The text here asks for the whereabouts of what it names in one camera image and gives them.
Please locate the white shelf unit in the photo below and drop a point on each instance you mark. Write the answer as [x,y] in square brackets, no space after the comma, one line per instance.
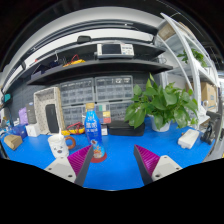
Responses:
[195,73]

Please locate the flat round red coaster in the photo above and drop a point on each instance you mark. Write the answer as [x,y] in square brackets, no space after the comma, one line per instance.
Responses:
[99,160]

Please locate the purple box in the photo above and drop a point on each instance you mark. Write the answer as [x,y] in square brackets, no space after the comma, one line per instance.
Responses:
[22,116]

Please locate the dark grey box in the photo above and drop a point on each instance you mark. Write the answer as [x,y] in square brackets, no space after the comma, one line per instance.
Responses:
[31,113]

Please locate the black microscope stand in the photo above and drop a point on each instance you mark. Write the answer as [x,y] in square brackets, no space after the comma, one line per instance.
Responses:
[210,131]

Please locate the black wall shelf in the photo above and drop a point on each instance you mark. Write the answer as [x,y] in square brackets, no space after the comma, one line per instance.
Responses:
[100,68]

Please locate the black box with white label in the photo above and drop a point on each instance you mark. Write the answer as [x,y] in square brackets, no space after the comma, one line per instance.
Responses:
[104,130]

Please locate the blue drink bottle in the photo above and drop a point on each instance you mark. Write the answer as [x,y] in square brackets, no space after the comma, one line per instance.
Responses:
[93,130]

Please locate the white perforated tray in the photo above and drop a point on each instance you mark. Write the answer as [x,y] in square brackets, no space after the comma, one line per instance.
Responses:
[39,110]

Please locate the small black device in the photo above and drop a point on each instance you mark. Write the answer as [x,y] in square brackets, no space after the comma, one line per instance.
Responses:
[84,39]

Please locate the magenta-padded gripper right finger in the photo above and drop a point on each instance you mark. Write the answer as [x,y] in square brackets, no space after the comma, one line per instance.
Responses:
[165,166]

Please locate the small white box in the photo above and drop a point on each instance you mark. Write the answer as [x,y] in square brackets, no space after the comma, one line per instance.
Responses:
[33,130]

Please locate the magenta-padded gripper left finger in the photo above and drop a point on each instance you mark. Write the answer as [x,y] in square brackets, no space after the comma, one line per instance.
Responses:
[57,166]

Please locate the blue box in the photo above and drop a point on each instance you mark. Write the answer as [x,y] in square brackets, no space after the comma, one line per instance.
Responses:
[19,130]

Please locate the small teal box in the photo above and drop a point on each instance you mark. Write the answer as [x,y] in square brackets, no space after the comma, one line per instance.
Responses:
[7,97]

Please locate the white rectangular block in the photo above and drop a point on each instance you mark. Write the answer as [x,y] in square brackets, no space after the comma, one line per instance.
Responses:
[188,138]

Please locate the green potted plant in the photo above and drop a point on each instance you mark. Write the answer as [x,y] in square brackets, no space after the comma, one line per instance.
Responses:
[166,103]

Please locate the black rectangular case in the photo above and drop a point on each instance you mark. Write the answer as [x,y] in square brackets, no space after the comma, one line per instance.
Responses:
[52,119]

